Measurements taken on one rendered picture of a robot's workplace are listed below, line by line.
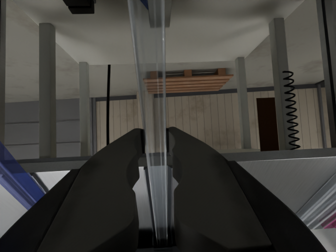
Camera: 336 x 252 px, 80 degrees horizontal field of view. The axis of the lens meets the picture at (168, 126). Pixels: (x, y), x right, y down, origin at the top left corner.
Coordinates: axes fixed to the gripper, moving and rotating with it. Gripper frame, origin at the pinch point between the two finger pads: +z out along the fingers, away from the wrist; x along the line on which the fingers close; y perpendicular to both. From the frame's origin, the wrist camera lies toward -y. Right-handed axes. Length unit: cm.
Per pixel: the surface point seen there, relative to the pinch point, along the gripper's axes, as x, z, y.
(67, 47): -30, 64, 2
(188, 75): 43, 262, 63
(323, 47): 38, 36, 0
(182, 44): 10, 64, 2
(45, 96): -29, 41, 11
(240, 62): 35, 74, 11
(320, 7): 38, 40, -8
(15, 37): -121, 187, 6
